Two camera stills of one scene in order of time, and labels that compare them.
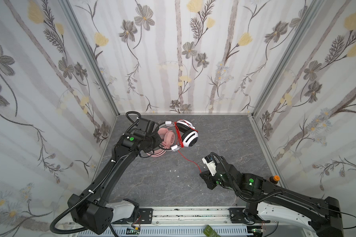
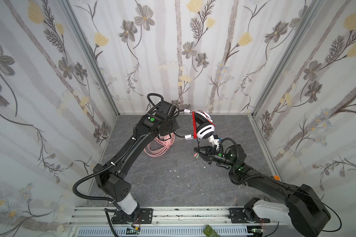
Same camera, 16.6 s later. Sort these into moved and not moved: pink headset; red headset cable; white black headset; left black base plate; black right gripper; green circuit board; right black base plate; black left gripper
Moved: black right gripper; white black headset; black left gripper; red headset cable
Not moved: right black base plate; left black base plate; pink headset; green circuit board
